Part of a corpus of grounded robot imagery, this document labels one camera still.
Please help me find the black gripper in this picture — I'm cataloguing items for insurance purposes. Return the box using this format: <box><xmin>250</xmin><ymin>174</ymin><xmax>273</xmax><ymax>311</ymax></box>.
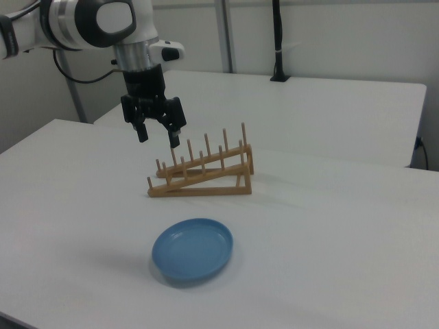
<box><xmin>120</xmin><ymin>64</ymin><xmax>188</xmax><ymax>149</ymax></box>

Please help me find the blue round plate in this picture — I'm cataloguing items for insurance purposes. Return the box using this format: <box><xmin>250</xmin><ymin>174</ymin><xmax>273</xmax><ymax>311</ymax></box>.
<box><xmin>151</xmin><ymin>217</ymin><xmax>235</xmax><ymax>280</ymax></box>

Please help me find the wooden plate rack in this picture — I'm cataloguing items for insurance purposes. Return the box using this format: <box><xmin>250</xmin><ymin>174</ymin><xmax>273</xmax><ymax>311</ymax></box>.
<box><xmin>147</xmin><ymin>122</ymin><xmax>255</xmax><ymax>199</ymax></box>

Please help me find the black pole with base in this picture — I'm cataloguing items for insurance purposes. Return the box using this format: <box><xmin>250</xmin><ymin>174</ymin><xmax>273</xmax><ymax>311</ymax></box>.
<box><xmin>270</xmin><ymin>0</ymin><xmax>292</xmax><ymax>83</ymax></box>

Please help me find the white back table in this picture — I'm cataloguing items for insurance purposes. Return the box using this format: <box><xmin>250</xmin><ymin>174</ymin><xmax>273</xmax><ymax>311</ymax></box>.
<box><xmin>93</xmin><ymin>70</ymin><xmax>428</xmax><ymax>169</ymax></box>

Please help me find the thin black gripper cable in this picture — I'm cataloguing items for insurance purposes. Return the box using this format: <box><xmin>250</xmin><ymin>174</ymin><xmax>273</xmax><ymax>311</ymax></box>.
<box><xmin>51</xmin><ymin>47</ymin><xmax>125</xmax><ymax>85</ymax></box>

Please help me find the grey partition frame post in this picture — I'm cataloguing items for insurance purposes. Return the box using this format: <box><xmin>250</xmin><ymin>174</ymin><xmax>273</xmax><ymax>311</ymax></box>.
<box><xmin>54</xmin><ymin>51</ymin><xmax>88</xmax><ymax>123</ymax></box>
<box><xmin>214</xmin><ymin>0</ymin><xmax>238</xmax><ymax>74</ymax></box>

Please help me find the black cable at table edge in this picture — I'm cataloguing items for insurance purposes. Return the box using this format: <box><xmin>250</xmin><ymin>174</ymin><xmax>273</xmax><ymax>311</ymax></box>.
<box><xmin>414</xmin><ymin>136</ymin><xmax>430</xmax><ymax>170</ymax></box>

